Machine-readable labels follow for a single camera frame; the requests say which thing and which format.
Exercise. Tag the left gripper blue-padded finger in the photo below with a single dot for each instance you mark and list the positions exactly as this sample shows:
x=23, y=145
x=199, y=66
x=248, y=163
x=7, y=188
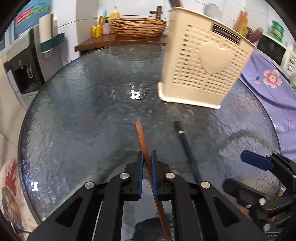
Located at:
x=280, y=166

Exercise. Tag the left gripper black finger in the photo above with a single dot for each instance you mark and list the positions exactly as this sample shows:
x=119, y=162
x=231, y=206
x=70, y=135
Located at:
x=245, y=195

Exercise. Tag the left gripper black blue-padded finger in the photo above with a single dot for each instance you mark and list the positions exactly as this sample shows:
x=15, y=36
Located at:
x=94, y=212
x=200, y=213

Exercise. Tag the black chopstick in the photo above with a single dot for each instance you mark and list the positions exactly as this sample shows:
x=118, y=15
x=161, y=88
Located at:
x=187, y=150

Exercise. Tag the wooden-handled metal spoon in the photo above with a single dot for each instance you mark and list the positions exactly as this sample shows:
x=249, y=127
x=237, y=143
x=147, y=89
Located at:
x=254, y=35

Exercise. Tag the dog print cushion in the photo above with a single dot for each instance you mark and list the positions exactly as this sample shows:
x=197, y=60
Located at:
x=13, y=203

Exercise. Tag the purple floral cloth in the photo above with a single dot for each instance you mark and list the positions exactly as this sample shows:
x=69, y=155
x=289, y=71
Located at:
x=277, y=97

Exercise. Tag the round glass table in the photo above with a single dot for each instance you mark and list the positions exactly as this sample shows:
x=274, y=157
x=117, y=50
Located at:
x=80, y=128

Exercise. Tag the white microwave oven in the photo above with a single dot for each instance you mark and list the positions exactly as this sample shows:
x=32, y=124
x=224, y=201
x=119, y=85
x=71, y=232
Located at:
x=279, y=53

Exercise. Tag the beige fabric cover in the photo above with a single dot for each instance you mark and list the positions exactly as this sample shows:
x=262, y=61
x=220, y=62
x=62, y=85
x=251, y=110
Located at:
x=12, y=115

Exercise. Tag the cream perforated utensil holder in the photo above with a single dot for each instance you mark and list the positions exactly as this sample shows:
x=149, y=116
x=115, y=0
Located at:
x=203, y=59

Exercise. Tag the green bowl stack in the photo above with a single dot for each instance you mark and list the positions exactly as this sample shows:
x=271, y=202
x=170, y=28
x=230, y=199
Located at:
x=277, y=31

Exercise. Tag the yellow roll package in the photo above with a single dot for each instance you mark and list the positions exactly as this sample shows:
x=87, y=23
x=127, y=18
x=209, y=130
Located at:
x=244, y=29

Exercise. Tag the water dispenser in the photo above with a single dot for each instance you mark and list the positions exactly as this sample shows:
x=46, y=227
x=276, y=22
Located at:
x=27, y=68

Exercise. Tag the wooden side counter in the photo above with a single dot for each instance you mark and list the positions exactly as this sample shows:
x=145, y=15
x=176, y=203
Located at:
x=113, y=40

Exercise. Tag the paper cup stack holder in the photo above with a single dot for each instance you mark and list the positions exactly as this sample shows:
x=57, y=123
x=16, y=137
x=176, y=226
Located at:
x=48, y=39

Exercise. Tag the yellow cup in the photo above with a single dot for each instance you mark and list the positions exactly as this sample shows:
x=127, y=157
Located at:
x=97, y=31

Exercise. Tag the woven pattern basin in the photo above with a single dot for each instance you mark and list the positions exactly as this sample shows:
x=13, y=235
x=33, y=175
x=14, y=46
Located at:
x=138, y=27

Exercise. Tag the yellow soap bottle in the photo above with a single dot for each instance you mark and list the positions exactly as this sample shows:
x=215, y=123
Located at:
x=114, y=15

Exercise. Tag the bronze faucet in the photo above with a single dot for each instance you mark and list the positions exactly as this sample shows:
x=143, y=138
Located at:
x=158, y=12

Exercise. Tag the blue water jug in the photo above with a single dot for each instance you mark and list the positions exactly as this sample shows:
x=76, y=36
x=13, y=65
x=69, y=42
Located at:
x=29, y=15

